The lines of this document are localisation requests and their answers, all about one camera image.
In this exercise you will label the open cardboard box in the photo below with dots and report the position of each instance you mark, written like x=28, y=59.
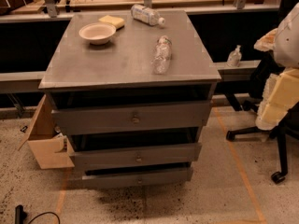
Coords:
x=50, y=148

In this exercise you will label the labelled plastic water bottle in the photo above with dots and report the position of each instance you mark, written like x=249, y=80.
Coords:
x=147, y=15

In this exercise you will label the middle grey drawer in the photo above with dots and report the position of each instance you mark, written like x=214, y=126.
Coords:
x=135, y=156

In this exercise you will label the yellow sponge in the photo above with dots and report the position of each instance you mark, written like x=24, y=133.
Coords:
x=117, y=22

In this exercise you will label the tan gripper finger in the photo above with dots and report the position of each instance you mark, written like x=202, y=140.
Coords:
x=280, y=94
x=266, y=42

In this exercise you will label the bottom grey drawer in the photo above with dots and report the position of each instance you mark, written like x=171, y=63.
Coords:
x=154, y=177

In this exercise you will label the grey metal drawer cabinet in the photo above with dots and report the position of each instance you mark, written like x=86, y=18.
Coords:
x=82, y=75

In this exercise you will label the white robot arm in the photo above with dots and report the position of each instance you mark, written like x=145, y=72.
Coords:
x=286, y=46

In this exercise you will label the white paper bowl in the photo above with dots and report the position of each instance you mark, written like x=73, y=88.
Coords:
x=98, y=33

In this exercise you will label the top grey drawer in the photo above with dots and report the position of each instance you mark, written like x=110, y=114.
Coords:
x=129, y=118

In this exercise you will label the grey drawer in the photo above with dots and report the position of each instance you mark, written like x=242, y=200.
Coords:
x=129, y=118
x=135, y=156
x=154, y=177

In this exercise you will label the black office chair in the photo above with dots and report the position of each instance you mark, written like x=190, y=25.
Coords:
x=279, y=132

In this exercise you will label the clear plastic water bottle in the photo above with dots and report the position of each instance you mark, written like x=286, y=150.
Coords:
x=162, y=55

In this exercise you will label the black device on floor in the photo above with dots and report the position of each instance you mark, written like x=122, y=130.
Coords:
x=20, y=214

